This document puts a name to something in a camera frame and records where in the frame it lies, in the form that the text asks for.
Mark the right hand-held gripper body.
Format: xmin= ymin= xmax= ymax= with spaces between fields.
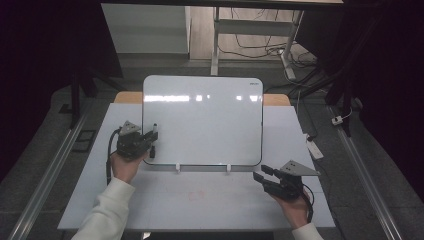
xmin=264 ymin=160 xmax=322 ymax=200

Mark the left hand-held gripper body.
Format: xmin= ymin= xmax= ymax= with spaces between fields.
xmin=116 ymin=120 xmax=149 ymax=159

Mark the white marker with black cap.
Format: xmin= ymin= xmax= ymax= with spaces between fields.
xmin=149 ymin=123 xmax=159 ymax=159

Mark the white whiteboard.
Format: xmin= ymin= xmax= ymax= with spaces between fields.
xmin=142 ymin=74 xmax=264 ymax=167

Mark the person's left hand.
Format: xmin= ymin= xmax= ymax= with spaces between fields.
xmin=110 ymin=150 xmax=149 ymax=184

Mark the person's right hand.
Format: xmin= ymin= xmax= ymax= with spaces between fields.
xmin=271 ymin=190 xmax=309 ymax=230

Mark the wooden table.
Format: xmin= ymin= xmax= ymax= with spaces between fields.
xmin=114 ymin=92 xmax=291 ymax=107

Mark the black floor plate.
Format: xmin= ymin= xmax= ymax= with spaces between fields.
xmin=71 ymin=129 xmax=98 ymax=154

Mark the white power strip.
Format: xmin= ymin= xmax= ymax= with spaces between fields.
xmin=303 ymin=133 xmax=325 ymax=160

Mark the white table mat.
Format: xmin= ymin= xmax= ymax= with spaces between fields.
xmin=57 ymin=102 xmax=336 ymax=232

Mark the black metal stand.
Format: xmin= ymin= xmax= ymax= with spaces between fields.
xmin=288 ymin=66 xmax=359 ymax=138
xmin=59 ymin=66 xmax=124 ymax=129

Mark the white cabinet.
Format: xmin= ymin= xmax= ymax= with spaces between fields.
xmin=101 ymin=3 xmax=192 ymax=54

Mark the dark curtain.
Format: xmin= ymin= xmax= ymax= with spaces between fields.
xmin=0 ymin=0 xmax=124 ymax=183
xmin=296 ymin=0 xmax=424 ymax=193

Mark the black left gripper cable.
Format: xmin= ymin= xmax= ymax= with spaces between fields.
xmin=105 ymin=128 xmax=122 ymax=186

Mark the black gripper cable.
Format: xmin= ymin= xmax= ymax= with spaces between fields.
xmin=105 ymin=128 xmax=122 ymax=186
xmin=301 ymin=183 xmax=316 ymax=224

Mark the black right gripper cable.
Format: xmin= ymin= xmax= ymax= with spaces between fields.
xmin=301 ymin=183 xmax=316 ymax=224

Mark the aluminium floor rail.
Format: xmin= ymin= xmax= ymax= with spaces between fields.
xmin=329 ymin=106 xmax=404 ymax=240
xmin=8 ymin=109 xmax=91 ymax=240

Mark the tangle of black floor cables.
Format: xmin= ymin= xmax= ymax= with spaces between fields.
xmin=218 ymin=7 xmax=318 ymax=68

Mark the white desk frame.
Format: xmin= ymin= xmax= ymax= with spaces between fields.
xmin=210 ymin=6 xmax=305 ymax=81

